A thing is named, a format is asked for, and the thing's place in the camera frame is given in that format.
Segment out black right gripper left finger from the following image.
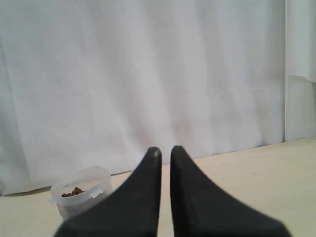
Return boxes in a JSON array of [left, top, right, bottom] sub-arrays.
[[55, 147, 162, 237]]

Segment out brown pellets in pitcher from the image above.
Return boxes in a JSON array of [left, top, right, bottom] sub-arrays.
[[61, 187, 85, 198]]

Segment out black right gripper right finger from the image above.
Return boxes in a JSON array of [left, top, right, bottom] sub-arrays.
[[170, 146, 291, 237]]

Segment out translucent plastic pitcher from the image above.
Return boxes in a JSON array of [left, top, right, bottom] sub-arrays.
[[49, 166, 113, 220]]

